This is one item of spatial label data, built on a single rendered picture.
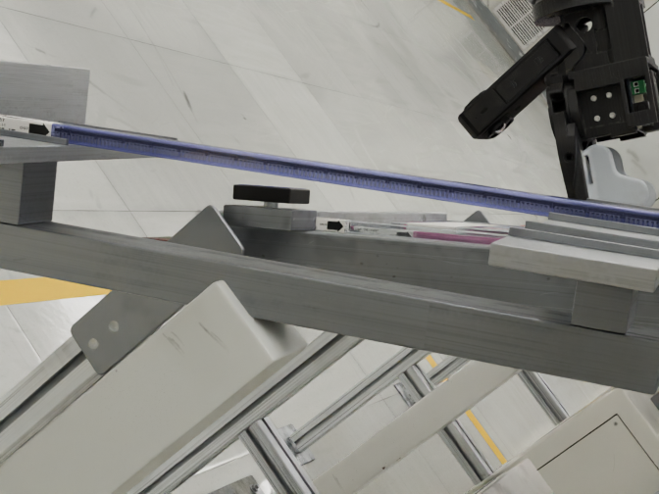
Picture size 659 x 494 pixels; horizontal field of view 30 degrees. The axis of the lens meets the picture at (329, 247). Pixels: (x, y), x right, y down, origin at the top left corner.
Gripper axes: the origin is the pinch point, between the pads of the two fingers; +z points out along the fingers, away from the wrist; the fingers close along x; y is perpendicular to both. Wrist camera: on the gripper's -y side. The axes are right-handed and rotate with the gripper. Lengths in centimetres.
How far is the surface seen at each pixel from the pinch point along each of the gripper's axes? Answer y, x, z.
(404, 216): -29, 40, -8
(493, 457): -81, 236, 52
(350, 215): -28.8, 22.6, -7.8
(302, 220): -20.0, -10.9, -5.9
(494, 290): -5.9, -10.0, 2.0
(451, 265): -8.8, -10.0, -0.4
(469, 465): -55, 131, 37
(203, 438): -72, 60, 18
